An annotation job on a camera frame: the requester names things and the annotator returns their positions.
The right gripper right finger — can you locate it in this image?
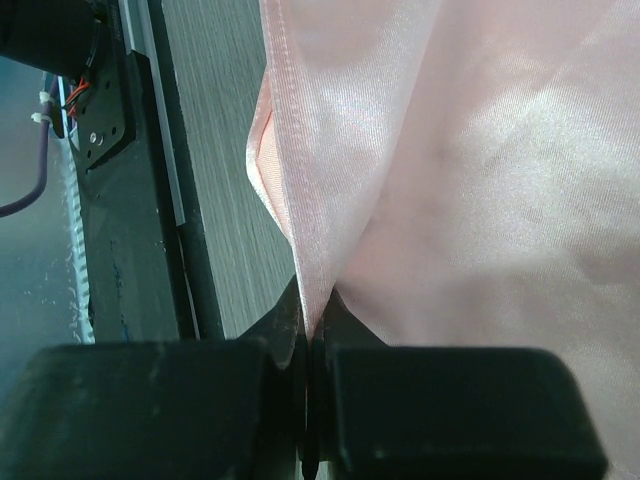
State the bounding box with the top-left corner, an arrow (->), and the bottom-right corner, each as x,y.
309,293 -> 609,479

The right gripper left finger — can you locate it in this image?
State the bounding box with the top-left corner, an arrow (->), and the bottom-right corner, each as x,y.
1,282 -> 304,479

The pink satin napkin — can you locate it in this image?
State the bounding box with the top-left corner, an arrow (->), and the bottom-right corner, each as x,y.
246,1 -> 639,479

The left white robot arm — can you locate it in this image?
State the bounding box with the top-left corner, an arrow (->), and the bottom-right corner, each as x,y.
1,0 -> 126,79

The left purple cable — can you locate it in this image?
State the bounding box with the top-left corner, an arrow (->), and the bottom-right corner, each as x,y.
0,74 -> 64,219

